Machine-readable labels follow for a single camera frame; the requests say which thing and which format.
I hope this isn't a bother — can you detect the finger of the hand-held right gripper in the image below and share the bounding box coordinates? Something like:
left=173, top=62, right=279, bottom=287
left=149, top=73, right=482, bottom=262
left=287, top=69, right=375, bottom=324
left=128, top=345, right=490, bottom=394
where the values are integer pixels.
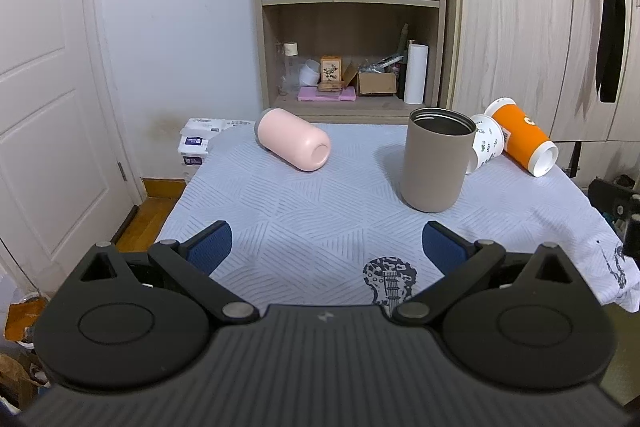
left=589, top=178, right=640, bottom=259

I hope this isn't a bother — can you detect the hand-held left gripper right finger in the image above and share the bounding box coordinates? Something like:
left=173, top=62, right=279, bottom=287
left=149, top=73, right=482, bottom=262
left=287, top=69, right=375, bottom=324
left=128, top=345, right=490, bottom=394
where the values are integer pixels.
left=391, top=220, right=581, bottom=326

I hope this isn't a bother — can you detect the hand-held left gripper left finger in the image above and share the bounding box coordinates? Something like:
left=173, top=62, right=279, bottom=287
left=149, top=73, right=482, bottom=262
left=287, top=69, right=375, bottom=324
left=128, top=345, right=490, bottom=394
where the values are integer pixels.
left=70, top=220, right=259, bottom=324

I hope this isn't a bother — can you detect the pink cup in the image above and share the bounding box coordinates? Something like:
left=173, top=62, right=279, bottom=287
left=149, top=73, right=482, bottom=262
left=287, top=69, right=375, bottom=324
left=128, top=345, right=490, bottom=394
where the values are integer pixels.
left=255, top=108, right=332, bottom=172

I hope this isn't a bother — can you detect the taupe metal-lined cup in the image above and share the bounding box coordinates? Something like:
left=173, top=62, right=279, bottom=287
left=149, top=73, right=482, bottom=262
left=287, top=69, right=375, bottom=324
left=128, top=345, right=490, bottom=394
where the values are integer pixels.
left=399, top=107, right=478, bottom=214

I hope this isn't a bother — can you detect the orange paper cup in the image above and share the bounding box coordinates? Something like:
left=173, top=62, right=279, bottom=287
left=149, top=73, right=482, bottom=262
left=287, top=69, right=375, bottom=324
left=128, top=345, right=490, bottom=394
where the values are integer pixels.
left=484, top=97, right=559, bottom=178

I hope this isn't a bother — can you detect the white patterned paper cup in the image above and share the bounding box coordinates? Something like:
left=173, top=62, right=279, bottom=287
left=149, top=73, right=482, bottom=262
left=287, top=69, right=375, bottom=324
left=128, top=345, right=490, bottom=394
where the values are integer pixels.
left=466, top=114, right=506, bottom=176

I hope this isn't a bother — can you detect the small white cup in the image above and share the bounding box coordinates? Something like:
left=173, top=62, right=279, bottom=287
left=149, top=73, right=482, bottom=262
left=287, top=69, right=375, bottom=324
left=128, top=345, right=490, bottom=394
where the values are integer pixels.
left=299, top=59, right=321, bottom=86

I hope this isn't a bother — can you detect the light blue printed cloth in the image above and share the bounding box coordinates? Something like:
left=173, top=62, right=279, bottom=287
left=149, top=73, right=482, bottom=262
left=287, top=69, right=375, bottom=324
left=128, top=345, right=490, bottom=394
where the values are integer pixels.
left=155, top=122, right=640, bottom=315

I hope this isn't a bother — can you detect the white tissue pack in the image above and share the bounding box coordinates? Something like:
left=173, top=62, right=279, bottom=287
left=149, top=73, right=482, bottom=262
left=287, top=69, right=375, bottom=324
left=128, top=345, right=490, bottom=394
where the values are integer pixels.
left=178, top=134, right=212, bottom=167
left=181, top=117, right=227, bottom=138

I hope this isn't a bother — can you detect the black ribbon bow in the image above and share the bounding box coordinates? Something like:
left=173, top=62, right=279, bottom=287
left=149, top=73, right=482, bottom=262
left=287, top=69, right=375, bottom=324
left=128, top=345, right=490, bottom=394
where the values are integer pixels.
left=589, top=0, right=640, bottom=104

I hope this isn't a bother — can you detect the white paper roll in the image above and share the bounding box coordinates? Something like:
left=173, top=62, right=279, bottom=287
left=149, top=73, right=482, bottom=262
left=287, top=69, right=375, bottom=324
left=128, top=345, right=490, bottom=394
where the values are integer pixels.
left=403, top=44, right=429, bottom=104

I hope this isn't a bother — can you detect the open cardboard box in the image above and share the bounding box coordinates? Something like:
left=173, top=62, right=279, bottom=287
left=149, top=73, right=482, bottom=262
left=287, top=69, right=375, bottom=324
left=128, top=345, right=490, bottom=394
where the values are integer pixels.
left=342, top=61, right=398, bottom=96

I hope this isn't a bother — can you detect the pink flat box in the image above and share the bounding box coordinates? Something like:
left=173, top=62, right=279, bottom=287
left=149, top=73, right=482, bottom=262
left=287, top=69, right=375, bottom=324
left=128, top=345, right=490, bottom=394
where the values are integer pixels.
left=298, top=87, right=357, bottom=102

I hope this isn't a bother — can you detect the wooden wardrobe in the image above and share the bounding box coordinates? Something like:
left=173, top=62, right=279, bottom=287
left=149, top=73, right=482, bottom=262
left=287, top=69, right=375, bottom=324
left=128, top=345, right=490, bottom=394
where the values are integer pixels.
left=447, top=0, right=640, bottom=144

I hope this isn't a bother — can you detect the clear bottle with beige cap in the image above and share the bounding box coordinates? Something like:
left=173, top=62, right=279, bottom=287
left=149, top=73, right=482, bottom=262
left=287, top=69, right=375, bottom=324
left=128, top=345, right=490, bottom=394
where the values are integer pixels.
left=281, top=42, right=301, bottom=94

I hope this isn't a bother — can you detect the orange plastic bag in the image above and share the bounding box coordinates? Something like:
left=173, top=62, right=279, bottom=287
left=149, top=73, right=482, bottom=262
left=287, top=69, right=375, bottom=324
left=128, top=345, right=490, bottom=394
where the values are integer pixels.
left=5, top=297, right=50, bottom=344

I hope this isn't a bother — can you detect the floral paper box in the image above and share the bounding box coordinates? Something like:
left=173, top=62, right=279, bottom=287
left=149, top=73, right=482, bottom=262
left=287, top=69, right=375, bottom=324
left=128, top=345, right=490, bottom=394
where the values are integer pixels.
left=320, top=56, right=343, bottom=82

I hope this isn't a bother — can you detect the white door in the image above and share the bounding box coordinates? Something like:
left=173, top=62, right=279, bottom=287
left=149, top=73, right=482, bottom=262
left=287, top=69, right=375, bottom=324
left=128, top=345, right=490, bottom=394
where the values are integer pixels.
left=0, top=0, right=135, bottom=295

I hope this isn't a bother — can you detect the brown paper bag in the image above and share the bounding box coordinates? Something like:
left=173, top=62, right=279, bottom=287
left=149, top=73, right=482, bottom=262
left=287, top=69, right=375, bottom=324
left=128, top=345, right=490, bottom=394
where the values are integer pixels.
left=0, top=352, right=41, bottom=410

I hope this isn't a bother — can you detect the wooden shelf unit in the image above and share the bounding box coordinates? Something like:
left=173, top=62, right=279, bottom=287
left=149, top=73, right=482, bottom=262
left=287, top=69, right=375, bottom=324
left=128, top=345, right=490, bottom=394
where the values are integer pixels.
left=251, top=0, right=463, bottom=124

